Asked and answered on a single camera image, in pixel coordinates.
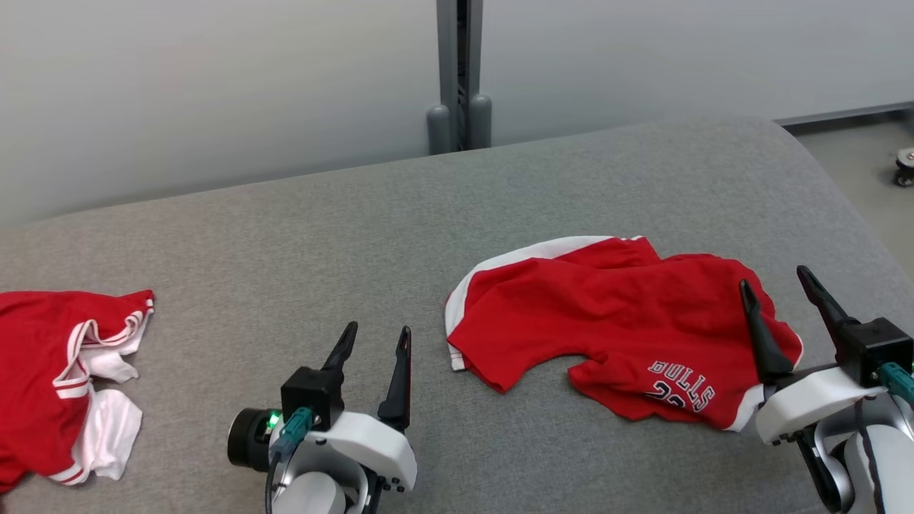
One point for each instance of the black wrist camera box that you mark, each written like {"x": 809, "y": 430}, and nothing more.
{"x": 871, "y": 346}
{"x": 310, "y": 392}

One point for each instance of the grey wheeled equipment base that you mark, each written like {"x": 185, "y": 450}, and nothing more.
{"x": 905, "y": 168}

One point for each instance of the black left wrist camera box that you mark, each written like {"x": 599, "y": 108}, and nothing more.
{"x": 310, "y": 392}

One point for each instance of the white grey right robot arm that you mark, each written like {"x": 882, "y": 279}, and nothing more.
{"x": 892, "y": 464}

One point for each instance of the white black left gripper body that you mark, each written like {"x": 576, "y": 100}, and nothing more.
{"x": 371, "y": 442}

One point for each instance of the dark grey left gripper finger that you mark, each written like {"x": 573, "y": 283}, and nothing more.
{"x": 400, "y": 400}
{"x": 341, "y": 350}

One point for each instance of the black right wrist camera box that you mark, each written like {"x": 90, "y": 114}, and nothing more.
{"x": 871, "y": 346}

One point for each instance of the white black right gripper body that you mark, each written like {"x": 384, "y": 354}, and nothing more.
{"x": 807, "y": 400}

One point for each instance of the red white Bulls shorts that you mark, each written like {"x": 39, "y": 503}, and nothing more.
{"x": 628, "y": 314}

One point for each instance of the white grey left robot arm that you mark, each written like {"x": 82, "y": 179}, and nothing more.
{"x": 314, "y": 496}

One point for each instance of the grey metal post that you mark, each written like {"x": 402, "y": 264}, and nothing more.
{"x": 460, "y": 71}

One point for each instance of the red white Bulls jersey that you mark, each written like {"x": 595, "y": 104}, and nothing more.
{"x": 36, "y": 371}

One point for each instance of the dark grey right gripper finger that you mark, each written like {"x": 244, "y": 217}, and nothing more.
{"x": 767, "y": 350}
{"x": 825, "y": 300}

